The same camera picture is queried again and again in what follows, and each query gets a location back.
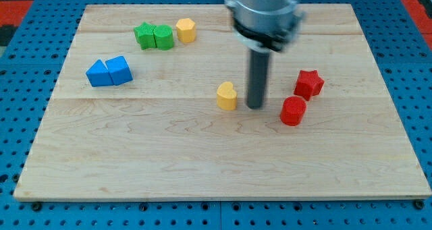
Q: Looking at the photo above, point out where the yellow hexagon block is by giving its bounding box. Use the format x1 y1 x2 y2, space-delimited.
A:
175 18 196 43

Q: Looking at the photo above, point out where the green cylinder block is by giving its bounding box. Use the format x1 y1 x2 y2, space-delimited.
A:
153 25 174 51

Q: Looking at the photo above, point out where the wooden board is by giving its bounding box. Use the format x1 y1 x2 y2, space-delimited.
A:
13 4 431 202

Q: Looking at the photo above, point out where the green star block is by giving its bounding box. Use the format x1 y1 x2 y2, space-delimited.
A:
133 22 157 50

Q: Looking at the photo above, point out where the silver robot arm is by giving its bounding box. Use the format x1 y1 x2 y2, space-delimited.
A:
225 0 304 53

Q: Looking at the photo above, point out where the red cylinder block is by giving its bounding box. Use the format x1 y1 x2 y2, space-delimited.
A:
279 96 306 126

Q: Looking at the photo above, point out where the blue cube block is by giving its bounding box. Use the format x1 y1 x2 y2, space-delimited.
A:
105 56 133 86

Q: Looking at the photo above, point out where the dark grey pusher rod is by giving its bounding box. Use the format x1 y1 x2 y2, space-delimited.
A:
246 49 270 109

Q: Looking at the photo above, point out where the yellow heart block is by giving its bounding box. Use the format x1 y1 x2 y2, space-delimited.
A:
217 82 238 111

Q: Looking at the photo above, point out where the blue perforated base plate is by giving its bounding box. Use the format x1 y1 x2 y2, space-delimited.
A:
1 0 431 229

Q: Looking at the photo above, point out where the red star block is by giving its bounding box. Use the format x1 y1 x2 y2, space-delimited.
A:
294 70 325 101

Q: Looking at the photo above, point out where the blue triangle block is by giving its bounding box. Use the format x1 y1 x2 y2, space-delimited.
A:
85 59 113 87

